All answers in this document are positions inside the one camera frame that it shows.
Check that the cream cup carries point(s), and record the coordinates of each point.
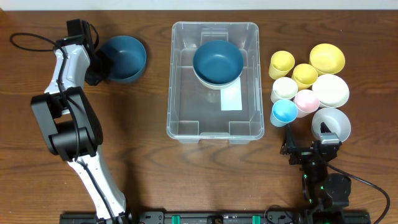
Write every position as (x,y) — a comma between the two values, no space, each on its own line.
(284,88)

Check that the yellow bowl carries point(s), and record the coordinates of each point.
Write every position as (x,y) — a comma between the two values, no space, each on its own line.
(327,59)

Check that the dark blue bowl front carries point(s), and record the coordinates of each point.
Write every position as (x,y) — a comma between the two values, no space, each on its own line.
(218,61)

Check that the yellow cup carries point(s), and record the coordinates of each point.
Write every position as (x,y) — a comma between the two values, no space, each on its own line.
(281,63)
(304,75)

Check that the dark blue bowl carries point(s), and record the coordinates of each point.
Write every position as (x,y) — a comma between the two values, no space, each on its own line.
(218,61)
(124,57)

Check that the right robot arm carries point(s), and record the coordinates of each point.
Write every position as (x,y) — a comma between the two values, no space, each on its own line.
(326,191)

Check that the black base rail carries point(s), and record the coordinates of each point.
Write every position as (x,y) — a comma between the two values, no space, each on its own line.
(270,217)

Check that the light grey bowl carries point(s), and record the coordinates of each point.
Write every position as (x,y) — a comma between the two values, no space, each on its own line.
(336,121)

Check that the pink cup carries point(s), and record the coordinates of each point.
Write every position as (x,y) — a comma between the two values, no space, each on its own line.
(306,102)

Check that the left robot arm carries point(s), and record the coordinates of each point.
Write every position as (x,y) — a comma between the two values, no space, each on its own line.
(68,123)

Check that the beige bowl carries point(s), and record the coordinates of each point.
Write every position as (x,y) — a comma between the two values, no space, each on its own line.
(216,86)

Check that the white label in container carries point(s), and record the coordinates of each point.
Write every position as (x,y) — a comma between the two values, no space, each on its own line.
(231,97)

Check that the clear plastic storage container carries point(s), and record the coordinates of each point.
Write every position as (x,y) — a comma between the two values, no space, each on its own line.
(194,111)

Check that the light blue cup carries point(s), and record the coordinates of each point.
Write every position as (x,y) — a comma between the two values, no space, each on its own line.
(283,112)

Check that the white bowl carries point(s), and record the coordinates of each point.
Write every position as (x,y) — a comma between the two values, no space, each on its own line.
(332,91)

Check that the yellow cup left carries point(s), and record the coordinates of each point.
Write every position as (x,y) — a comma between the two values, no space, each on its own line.
(281,63)

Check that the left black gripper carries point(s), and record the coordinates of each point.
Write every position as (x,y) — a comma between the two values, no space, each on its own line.
(108,63)

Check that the yellow cup right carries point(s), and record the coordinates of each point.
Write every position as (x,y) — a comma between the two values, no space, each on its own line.
(304,75)

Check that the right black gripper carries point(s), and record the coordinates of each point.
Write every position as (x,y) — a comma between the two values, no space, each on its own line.
(288,147)

